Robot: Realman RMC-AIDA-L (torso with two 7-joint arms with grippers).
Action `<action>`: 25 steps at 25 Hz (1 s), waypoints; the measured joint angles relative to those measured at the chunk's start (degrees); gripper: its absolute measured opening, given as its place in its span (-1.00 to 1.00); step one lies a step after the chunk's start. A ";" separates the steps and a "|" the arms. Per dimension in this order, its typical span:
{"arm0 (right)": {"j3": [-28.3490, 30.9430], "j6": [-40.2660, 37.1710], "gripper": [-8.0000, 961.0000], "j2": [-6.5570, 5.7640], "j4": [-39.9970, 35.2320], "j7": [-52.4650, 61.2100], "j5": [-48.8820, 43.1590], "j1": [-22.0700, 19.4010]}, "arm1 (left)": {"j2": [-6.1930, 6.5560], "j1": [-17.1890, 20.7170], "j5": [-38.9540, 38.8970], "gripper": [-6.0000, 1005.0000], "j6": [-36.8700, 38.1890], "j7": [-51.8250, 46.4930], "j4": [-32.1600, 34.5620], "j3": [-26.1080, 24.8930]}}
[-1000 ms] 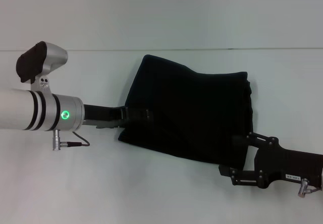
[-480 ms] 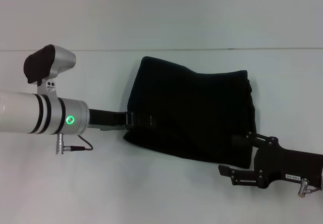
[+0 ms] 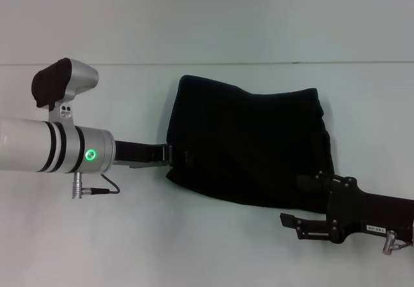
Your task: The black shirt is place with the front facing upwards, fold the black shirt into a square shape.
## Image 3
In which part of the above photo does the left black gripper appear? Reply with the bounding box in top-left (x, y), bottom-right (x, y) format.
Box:
top-left (112, 140), bottom-right (192, 169)

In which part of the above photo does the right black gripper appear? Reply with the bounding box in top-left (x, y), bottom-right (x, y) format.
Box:
top-left (279, 170), bottom-right (414, 245)

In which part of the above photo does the black shirt with FREE print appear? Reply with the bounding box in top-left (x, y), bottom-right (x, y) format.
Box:
top-left (164, 74), bottom-right (336, 215)

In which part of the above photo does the left arm dark cable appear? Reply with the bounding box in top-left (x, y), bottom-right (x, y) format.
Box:
top-left (95, 173), bottom-right (121, 195)

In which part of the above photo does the right arm silver cable plug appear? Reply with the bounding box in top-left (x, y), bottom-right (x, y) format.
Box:
top-left (381, 230), bottom-right (412, 256)

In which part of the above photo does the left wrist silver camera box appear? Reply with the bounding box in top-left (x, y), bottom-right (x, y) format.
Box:
top-left (30, 57), bottom-right (100, 129)

